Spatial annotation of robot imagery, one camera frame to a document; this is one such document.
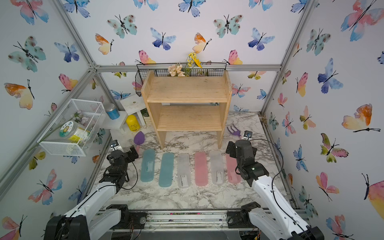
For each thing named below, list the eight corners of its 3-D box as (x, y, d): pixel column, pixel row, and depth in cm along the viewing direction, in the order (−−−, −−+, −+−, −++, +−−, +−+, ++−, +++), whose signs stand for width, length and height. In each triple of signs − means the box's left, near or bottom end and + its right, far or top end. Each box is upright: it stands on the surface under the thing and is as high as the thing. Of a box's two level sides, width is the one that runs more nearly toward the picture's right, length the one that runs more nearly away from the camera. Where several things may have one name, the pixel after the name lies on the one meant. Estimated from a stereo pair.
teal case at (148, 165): (140, 183, 88) (139, 182, 86) (143, 151, 101) (142, 149, 100) (154, 181, 89) (154, 180, 87) (155, 149, 102) (154, 148, 101)
